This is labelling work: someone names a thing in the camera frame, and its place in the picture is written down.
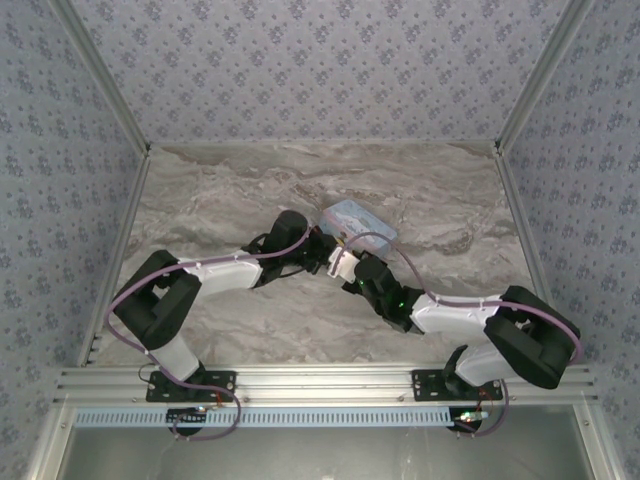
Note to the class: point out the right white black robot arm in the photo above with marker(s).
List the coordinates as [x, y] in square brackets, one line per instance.
[450, 315]

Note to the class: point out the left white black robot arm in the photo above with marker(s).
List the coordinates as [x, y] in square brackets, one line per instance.
[225, 272]

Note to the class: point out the right small circuit board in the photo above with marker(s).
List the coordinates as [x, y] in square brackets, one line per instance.
[470, 419]

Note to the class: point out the small circuit board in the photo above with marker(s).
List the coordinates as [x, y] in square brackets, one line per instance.
[470, 419]
[187, 417]

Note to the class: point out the left small circuit board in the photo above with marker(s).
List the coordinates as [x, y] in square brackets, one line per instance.
[187, 417]

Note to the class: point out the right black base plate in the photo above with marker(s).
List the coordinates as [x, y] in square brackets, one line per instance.
[430, 385]

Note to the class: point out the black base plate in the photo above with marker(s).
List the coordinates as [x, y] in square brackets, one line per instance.
[430, 385]
[220, 385]

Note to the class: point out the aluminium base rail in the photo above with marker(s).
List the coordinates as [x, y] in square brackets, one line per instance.
[320, 382]

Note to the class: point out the aluminium side rail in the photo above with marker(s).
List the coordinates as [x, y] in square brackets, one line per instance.
[522, 230]
[122, 240]

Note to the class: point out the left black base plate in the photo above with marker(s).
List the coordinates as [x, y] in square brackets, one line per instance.
[220, 385]

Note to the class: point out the aluminium frame post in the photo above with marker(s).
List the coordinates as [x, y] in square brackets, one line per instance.
[105, 80]
[545, 75]

